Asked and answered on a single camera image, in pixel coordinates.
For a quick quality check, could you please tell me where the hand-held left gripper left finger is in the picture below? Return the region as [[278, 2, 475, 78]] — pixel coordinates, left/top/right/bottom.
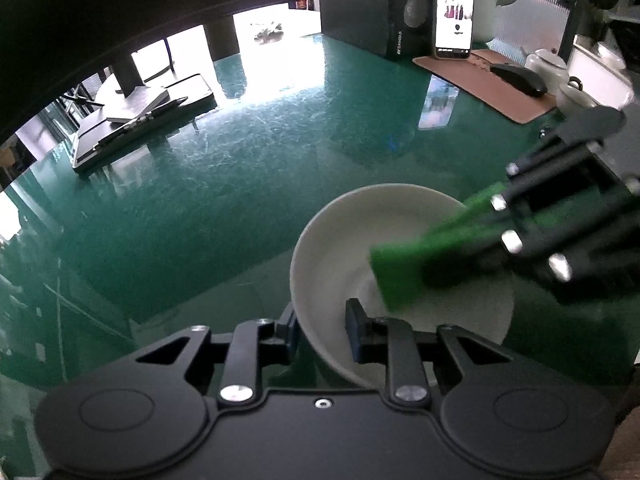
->
[[135, 302, 302, 405]]

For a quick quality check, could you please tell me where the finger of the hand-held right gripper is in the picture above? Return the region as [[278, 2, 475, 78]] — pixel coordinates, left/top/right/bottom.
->
[[462, 140, 608, 221], [425, 227, 576, 292]]

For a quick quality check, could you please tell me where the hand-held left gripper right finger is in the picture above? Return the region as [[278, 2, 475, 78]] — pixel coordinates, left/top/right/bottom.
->
[[346, 298, 513, 403]]

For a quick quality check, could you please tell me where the green cleaning cloth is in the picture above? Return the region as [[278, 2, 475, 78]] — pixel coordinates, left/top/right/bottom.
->
[[370, 184, 596, 313]]

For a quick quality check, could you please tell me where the white bowl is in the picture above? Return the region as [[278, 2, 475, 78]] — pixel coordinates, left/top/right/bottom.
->
[[290, 185, 516, 391]]

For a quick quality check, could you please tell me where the white cup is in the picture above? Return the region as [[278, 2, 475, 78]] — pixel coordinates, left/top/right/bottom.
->
[[556, 76, 601, 116]]

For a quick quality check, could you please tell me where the brown desk mat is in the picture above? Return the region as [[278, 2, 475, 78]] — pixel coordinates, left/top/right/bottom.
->
[[412, 49, 558, 125]]

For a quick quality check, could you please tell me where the black computer mouse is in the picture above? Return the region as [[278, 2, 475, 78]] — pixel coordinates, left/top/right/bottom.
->
[[489, 63, 549, 98]]

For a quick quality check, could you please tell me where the white teapot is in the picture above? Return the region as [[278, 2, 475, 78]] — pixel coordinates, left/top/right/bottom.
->
[[524, 48, 571, 95]]

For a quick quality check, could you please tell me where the white container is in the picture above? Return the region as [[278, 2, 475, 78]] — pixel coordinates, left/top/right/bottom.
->
[[570, 35, 636, 111]]

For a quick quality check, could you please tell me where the smartphone with lit screen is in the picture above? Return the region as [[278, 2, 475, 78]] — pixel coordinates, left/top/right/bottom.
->
[[431, 0, 476, 60]]

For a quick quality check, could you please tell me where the white jug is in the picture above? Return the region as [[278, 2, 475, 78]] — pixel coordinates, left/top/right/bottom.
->
[[456, 0, 524, 43]]

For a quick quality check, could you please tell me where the black speaker box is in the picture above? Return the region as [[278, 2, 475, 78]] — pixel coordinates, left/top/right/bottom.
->
[[319, 0, 437, 62]]

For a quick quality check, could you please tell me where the black pen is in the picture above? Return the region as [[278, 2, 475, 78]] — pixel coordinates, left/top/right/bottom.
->
[[117, 96, 190, 131]]

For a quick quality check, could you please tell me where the grey notebook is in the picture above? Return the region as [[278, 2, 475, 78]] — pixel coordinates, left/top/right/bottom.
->
[[105, 85, 170, 123]]

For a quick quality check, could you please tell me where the small dark object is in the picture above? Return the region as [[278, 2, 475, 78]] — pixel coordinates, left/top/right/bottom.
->
[[252, 19, 286, 43]]

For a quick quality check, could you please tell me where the dark post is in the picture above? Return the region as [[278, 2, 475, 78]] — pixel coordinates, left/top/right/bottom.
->
[[205, 20, 241, 61]]

